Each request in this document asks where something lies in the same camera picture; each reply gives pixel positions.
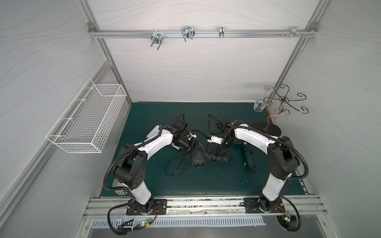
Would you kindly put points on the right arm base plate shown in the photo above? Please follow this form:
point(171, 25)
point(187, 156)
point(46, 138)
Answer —
point(253, 205)

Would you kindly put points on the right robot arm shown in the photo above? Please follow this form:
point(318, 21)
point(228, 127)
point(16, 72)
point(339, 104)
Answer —
point(285, 163)

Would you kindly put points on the green table mat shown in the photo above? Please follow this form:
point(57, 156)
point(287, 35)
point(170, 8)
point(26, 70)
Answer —
point(170, 174)

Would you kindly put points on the black hair dryer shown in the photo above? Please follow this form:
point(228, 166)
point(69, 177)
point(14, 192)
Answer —
point(199, 157)

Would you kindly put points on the clear wine glass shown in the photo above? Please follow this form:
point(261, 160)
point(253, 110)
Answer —
point(261, 103)

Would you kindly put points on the copper wire glass rack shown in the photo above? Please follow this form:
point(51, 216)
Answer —
point(269, 127)

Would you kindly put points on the green hair dryer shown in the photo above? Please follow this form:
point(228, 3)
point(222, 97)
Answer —
point(248, 156)

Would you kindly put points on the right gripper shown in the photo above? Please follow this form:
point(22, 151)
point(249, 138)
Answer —
point(222, 149)

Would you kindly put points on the small metal hook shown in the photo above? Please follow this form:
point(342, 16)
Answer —
point(221, 32)

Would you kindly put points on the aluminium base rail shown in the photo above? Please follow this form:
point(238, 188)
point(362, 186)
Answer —
point(230, 206)

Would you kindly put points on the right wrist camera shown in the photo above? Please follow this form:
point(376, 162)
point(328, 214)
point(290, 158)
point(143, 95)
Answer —
point(215, 139)

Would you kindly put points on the white slotted cable duct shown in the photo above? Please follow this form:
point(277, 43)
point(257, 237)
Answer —
point(174, 222)

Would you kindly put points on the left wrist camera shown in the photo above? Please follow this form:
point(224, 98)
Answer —
point(191, 136)

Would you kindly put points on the white wire basket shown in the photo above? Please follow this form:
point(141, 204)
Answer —
point(86, 123)

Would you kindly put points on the metal hook clamp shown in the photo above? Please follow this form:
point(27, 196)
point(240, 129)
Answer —
point(157, 39)

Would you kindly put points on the metal double hook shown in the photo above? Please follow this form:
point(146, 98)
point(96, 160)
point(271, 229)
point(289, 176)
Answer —
point(188, 33)

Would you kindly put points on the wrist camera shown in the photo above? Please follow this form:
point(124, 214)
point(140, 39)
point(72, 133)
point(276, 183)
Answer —
point(191, 136)
point(215, 139)

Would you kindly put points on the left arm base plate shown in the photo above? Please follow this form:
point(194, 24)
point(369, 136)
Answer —
point(154, 206)

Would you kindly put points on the horizontal aluminium rail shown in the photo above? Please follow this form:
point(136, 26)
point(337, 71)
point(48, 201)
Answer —
point(210, 34)

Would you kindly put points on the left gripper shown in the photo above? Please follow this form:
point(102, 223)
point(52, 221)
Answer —
point(192, 144)

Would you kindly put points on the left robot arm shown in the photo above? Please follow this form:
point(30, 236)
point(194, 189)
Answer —
point(127, 172)

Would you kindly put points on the right metal hook bracket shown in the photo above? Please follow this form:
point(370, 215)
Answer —
point(293, 34)

